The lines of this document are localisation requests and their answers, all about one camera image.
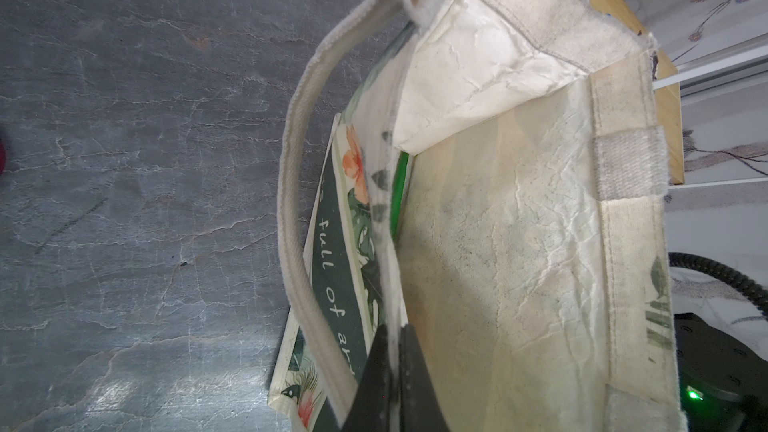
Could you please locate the white wooden two-tier shelf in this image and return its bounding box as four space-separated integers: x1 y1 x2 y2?
589 0 767 189

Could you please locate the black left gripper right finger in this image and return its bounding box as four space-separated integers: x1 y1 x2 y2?
399 324 449 432

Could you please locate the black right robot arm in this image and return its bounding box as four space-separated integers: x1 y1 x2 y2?
674 313 767 431

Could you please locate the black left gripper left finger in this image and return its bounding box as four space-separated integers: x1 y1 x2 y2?
341 325 391 432

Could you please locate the cream canvas grocery bag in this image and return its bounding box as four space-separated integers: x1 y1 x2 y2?
268 0 688 431

